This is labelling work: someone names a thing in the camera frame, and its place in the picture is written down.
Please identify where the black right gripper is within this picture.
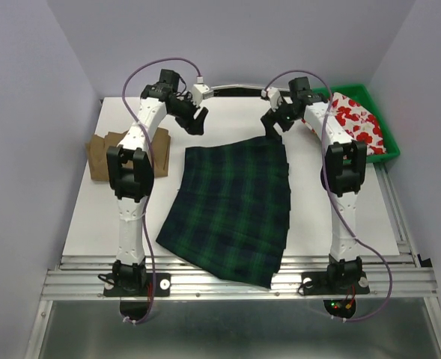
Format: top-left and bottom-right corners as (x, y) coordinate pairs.
(260, 95), (300, 141)

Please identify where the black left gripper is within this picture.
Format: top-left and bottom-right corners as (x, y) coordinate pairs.
(168, 91), (209, 135)

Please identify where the dark green plaid skirt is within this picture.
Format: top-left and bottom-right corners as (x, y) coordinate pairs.
(156, 136), (291, 278)

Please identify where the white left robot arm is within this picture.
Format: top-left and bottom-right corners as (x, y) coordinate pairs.
(106, 69), (213, 295)

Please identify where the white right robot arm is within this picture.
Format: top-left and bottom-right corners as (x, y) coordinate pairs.
(261, 77), (367, 295)

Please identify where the red floral white skirt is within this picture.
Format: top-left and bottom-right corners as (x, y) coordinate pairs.
(332, 92), (387, 156)

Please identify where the green plastic tray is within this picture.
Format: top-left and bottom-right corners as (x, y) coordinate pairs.
(331, 84), (401, 163)

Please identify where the folded tan skirt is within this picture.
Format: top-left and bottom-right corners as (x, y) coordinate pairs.
(85, 128), (171, 182)

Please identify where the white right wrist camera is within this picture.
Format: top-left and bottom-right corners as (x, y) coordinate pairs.
(261, 87), (284, 112)

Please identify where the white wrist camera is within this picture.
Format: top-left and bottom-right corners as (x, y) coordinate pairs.
(190, 84), (213, 108)
(261, 87), (284, 112)

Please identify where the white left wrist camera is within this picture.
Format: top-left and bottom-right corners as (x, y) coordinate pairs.
(190, 84), (213, 108)

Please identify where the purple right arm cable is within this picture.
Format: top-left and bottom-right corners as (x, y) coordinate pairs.
(264, 69), (394, 323)

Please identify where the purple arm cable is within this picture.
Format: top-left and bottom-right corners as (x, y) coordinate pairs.
(121, 57), (204, 325)
(264, 69), (394, 323)

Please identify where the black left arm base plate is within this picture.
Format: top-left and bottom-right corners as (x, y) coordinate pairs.
(98, 272), (171, 298)

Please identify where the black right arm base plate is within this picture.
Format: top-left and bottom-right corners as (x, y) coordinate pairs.
(297, 271), (371, 296)

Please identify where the aluminium rail frame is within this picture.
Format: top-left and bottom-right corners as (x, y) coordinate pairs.
(25, 239), (441, 359)

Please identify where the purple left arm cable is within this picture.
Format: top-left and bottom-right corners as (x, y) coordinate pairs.
(121, 57), (204, 325)

